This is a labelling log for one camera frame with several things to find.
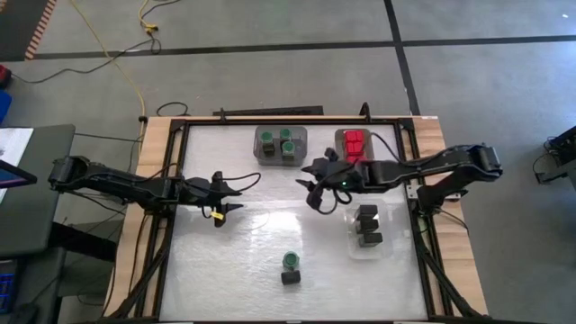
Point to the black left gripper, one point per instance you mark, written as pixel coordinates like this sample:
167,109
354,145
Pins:
211,193

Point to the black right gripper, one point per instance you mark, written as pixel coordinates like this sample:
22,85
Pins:
342,175

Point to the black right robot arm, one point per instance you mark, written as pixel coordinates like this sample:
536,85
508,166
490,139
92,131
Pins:
450,166

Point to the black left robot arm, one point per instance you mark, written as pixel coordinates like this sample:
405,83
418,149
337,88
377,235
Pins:
117,180

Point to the yellow tape tag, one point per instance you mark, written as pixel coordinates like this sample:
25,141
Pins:
217,215

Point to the translucent grey plastic bin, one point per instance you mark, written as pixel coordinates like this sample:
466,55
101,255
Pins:
302,157

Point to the white plastic bin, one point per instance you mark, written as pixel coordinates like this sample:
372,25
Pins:
372,144

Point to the clear plastic bin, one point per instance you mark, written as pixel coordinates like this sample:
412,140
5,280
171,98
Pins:
387,225

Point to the grey desk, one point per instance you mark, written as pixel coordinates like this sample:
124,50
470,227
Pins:
45,216

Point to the dark tablet screen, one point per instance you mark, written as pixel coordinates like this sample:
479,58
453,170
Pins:
13,177

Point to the white paper sheet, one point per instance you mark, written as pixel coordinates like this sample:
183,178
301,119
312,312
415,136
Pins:
13,144

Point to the black keyboard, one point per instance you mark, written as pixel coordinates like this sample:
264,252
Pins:
6,288

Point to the blue plastic bin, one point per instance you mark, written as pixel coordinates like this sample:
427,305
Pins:
3,105

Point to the black equipment cart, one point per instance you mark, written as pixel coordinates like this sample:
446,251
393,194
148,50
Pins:
564,144

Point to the red black box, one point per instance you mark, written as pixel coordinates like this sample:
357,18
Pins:
3,76

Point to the black mat orange striped edge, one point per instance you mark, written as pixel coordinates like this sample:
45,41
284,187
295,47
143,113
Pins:
18,27

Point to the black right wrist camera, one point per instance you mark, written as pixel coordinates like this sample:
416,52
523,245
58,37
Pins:
315,198

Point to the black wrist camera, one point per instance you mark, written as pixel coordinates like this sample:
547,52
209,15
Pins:
194,195
315,198

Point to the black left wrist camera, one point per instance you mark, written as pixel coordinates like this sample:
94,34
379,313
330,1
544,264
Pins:
194,195

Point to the black aluminium table frame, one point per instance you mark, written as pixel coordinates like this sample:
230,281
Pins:
324,122

